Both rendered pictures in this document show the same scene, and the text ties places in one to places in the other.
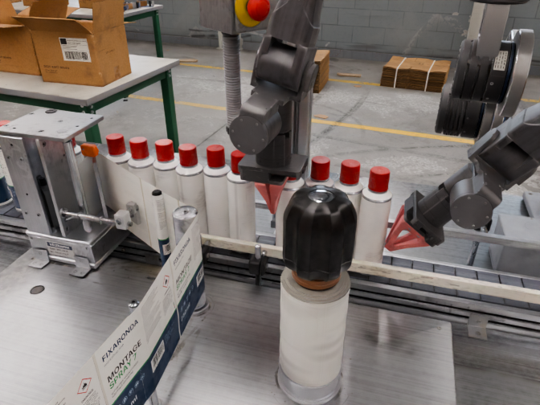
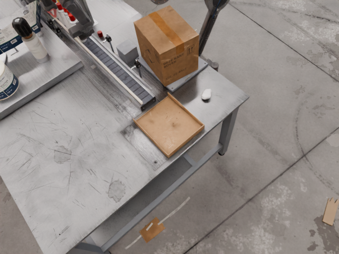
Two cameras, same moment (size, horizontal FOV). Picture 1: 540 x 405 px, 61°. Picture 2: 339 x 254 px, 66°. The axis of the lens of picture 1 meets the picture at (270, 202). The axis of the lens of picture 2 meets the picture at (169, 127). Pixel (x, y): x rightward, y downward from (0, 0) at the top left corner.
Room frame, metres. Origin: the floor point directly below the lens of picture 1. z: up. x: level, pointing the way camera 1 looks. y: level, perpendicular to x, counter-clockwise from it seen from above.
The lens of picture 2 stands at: (-0.10, -1.49, 2.10)
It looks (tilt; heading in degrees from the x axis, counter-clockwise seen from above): 61 degrees down; 41
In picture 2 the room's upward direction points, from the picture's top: 9 degrees counter-clockwise
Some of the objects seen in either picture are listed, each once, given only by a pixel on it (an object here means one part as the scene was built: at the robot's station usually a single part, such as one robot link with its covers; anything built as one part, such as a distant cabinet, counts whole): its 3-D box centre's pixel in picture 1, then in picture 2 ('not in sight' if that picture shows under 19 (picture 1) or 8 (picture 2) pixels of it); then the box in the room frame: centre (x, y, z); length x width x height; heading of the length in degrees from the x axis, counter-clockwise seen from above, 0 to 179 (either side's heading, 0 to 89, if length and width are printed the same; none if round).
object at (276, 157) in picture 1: (273, 149); (46, 0); (0.67, -0.01, 1.12); 0.10 x 0.07 x 0.07; 74
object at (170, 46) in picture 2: not in sight; (167, 46); (0.82, -0.78, 0.99); 0.30 x 0.24 x 0.27; 64
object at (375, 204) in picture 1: (373, 221); (77, 28); (0.68, -0.18, 0.98); 0.05 x 0.05 x 0.20
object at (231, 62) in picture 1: (232, 81); not in sight; (0.86, 0.07, 1.18); 0.04 x 0.04 x 0.21
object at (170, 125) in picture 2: not in sight; (168, 123); (0.44, -1.02, 0.85); 0.30 x 0.26 x 0.04; 74
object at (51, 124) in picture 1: (51, 123); not in sight; (0.74, 0.37, 1.14); 0.14 x 0.11 x 0.01; 74
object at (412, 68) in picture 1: (415, 73); not in sight; (4.94, -1.57, 0.11); 0.65 x 0.54 x 0.22; 66
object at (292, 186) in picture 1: (289, 209); (65, 17); (0.72, -0.04, 0.98); 0.05 x 0.05 x 0.20
